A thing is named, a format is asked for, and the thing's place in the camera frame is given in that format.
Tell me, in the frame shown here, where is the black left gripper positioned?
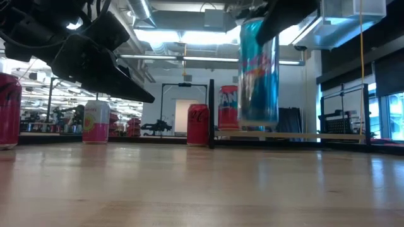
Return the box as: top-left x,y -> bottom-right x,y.
0,0 -> 155,104

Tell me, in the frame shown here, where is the white and pink can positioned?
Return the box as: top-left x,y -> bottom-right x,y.
82,100 -> 111,145

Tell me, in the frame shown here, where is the teal slim energy drink can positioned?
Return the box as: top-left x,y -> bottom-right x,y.
237,17 -> 280,127

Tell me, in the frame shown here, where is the red Fanta strawberry can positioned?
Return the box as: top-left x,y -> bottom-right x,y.
217,84 -> 240,132

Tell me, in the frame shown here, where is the magenta red soda can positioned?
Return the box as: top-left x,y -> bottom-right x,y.
0,72 -> 23,151

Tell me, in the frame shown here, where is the red Coke Zero can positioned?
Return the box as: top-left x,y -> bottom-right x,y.
187,103 -> 210,148

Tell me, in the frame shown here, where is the wooden shelf board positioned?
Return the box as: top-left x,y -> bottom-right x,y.
214,131 -> 366,141

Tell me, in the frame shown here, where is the bright ceiling strip light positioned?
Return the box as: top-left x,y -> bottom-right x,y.
65,17 -> 85,31

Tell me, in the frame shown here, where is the gray ceiling box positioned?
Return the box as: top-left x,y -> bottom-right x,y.
204,8 -> 227,29

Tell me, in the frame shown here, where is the long ceiling light bar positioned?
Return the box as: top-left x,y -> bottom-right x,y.
118,54 -> 306,66

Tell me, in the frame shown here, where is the bright ceiling light panel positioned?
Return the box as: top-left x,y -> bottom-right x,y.
134,26 -> 242,45

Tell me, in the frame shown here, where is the red background can stack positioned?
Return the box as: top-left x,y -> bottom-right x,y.
126,117 -> 142,137

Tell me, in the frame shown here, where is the white doorway panel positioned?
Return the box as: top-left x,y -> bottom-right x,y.
175,99 -> 198,133

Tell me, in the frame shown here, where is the black background panel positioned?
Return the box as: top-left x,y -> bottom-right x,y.
276,107 -> 304,133

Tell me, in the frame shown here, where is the black perforated panel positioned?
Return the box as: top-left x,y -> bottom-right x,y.
324,118 -> 353,135

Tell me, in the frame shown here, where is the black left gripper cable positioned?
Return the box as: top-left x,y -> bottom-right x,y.
93,0 -> 113,20

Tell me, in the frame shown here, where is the silver ceiling duct box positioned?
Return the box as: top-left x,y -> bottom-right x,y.
292,0 -> 388,51

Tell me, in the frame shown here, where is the round silver air duct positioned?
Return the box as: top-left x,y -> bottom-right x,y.
128,0 -> 158,28

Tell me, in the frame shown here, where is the black background arch frame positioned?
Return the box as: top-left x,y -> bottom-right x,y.
160,82 -> 208,135
46,77 -> 83,124

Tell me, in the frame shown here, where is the yellow hanging cable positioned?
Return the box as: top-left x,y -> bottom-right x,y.
359,0 -> 365,136

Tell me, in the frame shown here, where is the black shelf divider post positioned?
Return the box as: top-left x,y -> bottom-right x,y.
208,78 -> 216,149

